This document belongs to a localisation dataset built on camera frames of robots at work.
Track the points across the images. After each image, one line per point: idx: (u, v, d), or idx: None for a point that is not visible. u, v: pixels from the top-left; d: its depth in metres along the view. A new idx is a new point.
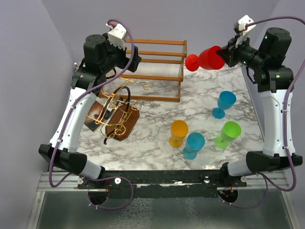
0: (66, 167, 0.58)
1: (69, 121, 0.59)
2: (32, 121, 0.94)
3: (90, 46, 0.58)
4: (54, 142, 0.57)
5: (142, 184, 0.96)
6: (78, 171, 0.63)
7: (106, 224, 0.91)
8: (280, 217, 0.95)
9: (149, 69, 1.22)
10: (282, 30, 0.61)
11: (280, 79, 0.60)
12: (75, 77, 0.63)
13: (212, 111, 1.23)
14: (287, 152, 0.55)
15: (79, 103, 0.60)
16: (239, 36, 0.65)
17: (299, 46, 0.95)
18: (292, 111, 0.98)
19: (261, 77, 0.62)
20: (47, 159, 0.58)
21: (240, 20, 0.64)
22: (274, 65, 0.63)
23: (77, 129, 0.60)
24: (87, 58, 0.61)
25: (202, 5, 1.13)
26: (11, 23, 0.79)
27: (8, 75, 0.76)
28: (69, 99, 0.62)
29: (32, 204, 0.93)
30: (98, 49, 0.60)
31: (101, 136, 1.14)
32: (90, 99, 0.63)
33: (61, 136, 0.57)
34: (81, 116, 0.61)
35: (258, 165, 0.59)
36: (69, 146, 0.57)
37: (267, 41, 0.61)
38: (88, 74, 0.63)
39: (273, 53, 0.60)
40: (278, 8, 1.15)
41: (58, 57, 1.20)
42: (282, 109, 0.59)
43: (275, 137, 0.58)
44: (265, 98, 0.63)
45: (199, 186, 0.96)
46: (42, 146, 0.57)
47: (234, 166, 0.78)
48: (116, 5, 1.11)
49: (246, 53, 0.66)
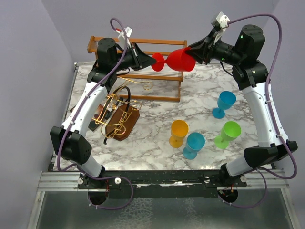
0: (73, 153, 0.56)
1: (83, 108, 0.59)
2: (32, 121, 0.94)
3: (102, 49, 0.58)
4: (66, 125, 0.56)
5: (142, 184, 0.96)
6: (85, 161, 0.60)
7: (106, 224, 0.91)
8: (280, 217, 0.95)
9: (148, 69, 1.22)
10: (255, 27, 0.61)
11: (257, 74, 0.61)
12: (90, 74, 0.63)
13: (212, 111, 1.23)
14: (282, 140, 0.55)
15: (93, 93, 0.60)
16: (218, 33, 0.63)
17: (298, 46, 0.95)
18: (292, 110, 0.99)
19: (240, 77, 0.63)
20: (56, 142, 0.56)
21: (218, 18, 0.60)
22: (250, 62, 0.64)
23: (89, 116, 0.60)
24: (101, 59, 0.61)
25: (201, 5, 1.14)
26: (11, 24, 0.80)
27: (8, 76, 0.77)
28: (84, 90, 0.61)
29: (32, 204, 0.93)
30: (109, 52, 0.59)
31: (101, 136, 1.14)
32: (104, 93, 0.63)
33: (74, 119, 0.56)
34: (94, 105, 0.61)
35: (258, 160, 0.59)
36: (80, 130, 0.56)
37: (242, 40, 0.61)
38: (103, 73, 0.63)
39: (249, 52, 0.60)
40: (278, 8, 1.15)
41: (58, 57, 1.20)
42: (266, 101, 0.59)
43: (267, 128, 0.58)
44: (248, 95, 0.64)
45: (199, 187, 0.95)
46: (53, 128, 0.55)
47: (233, 166, 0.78)
48: (116, 5, 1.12)
49: (224, 51, 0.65)
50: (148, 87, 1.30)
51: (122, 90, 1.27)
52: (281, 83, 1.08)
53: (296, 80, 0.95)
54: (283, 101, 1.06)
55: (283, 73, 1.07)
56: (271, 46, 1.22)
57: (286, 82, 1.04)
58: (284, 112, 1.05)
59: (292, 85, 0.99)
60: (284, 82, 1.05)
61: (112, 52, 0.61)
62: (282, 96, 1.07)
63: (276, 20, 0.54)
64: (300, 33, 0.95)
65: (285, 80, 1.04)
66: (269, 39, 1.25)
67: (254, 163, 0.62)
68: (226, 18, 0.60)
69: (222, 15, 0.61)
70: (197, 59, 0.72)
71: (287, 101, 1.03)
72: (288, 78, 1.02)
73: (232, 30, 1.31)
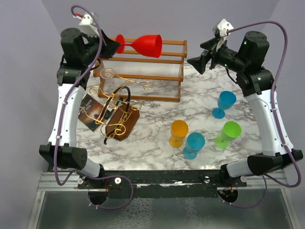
0: (68, 164, 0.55)
1: (64, 117, 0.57)
2: (32, 121, 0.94)
3: (67, 41, 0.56)
4: (53, 140, 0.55)
5: (142, 184, 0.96)
6: (82, 167, 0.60)
7: (106, 224, 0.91)
8: (280, 217, 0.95)
9: (149, 70, 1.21)
10: (259, 34, 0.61)
11: (262, 81, 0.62)
12: (60, 73, 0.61)
13: (212, 111, 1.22)
14: (287, 150, 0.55)
15: (70, 97, 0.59)
16: (220, 40, 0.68)
17: (299, 46, 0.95)
18: (292, 110, 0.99)
19: (245, 83, 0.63)
20: (49, 159, 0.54)
21: (219, 26, 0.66)
22: (255, 68, 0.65)
23: (73, 124, 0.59)
24: (67, 54, 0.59)
25: (201, 5, 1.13)
26: (11, 24, 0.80)
27: (8, 76, 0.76)
28: (59, 96, 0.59)
29: (32, 204, 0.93)
30: (76, 44, 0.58)
31: (101, 136, 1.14)
32: (80, 94, 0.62)
33: (59, 132, 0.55)
34: (74, 111, 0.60)
35: (261, 167, 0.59)
36: (70, 141, 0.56)
37: (246, 46, 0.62)
38: (73, 69, 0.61)
39: (253, 58, 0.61)
40: (278, 8, 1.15)
41: (57, 57, 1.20)
42: (271, 109, 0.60)
43: (272, 136, 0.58)
44: (252, 101, 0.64)
45: (199, 186, 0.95)
46: (41, 147, 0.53)
47: (233, 168, 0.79)
48: (116, 5, 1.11)
49: (227, 57, 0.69)
50: (148, 86, 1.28)
51: (122, 90, 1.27)
52: (282, 83, 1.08)
53: (297, 80, 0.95)
54: (284, 101, 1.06)
55: (283, 73, 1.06)
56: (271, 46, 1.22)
57: (286, 82, 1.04)
58: (285, 112, 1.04)
59: (292, 85, 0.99)
60: (284, 82, 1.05)
61: (78, 43, 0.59)
62: (283, 96, 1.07)
63: (280, 27, 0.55)
64: (300, 33, 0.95)
65: (286, 80, 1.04)
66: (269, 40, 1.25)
67: (258, 170, 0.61)
68: (228, 26, 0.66)
69: (225, 25, 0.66)
70: (197, 69, 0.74)
71: (288, 101, 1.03)
72: (289, 78, 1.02)
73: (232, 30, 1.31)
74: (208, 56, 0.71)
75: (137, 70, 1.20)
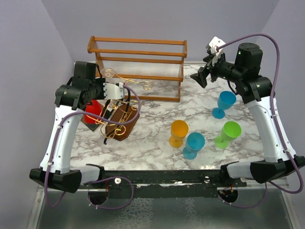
0: (60, 189, 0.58)
1: (58, 142, 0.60)
2: (31, 122, 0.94)
3: (83, 63, 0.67)
4: (44, 166, 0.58)
5: (142, 184, 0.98)
6: (76, 189, 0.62)
7: (106, 224, 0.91)
8: (280, 217, 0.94)
9: (149, 69, 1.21)
10: (251, 44, 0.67)
11: (261, 88, 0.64)
12: (58, 93, 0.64)
13: (212, 111, 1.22)
14: (289, 155, 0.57)
15: (66, 121, 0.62)
16: (213, 57, 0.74)
17: (299, 47, 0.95)
18: (293, 111, 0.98)
19: (244, 90, 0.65)
20: (39, 182, 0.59)
21: (211, 44, 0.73)
22: (252, 77, 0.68)
23: (67, 149, 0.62)
24: (76, 75, 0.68)
25: (202, 5, 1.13)
26: (10, 24, 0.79)
27: (8, 76, 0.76)
28: (55, 118, 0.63)
29: (32, 204, 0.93)
30: (88, 67, 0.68)
31: (101, 136, 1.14)
32: (76, 118, 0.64)
33: (51, 159, 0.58)
34: (69, 135, 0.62)
35: (265, 174, 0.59)
36: (61, 168, 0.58)
37: (240, 56, 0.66)
38: (72, 89, 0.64)
39: (249, 67, 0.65)
40: (278, 8, 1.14)
41: (57, 57, 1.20)
42: (272, 115, 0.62)
43: (273, 142, 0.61)
44: (252, 108, 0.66)
45: (199, 186, 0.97)
46: (32, 171, 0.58)
47: (234, 170, 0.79)
48: (115, 5, 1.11)
49: (224, 71, 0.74)
50: (148, 86, 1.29)
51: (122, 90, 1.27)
52: (282, 84, 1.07)
53: (298, 80, 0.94)
54: (285, 102, 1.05)
55: (283, 73, 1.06)
56: (270, 46, 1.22)
57: (287, 83, 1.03)
58: (286, 112, 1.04)
59: (292, 85, 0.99)
60: (284, 82, 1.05)
61: (91, 69, 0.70)
62: (283, 96, 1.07)
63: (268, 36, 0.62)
64: (301, 33, 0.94)
65: (286, 80, 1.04)
66: (268, 40, 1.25)
67: (260, 178, 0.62)
68: (219, 42, 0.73)
69: (215, 42, 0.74)
70: (199, 85, 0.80)
71: (288, 101, 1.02)
72: (289, 78, 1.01)
73: (232, 31, 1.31)
74: (207, 71, 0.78)
75: (137, 70, 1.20)
